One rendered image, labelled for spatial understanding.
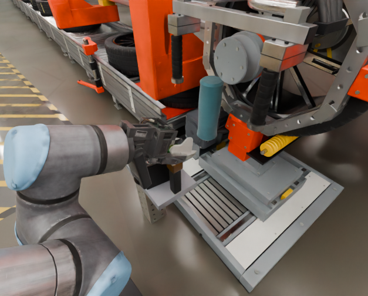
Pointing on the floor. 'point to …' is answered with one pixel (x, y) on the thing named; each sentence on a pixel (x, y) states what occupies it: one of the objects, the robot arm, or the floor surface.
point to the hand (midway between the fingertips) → (184, 147)
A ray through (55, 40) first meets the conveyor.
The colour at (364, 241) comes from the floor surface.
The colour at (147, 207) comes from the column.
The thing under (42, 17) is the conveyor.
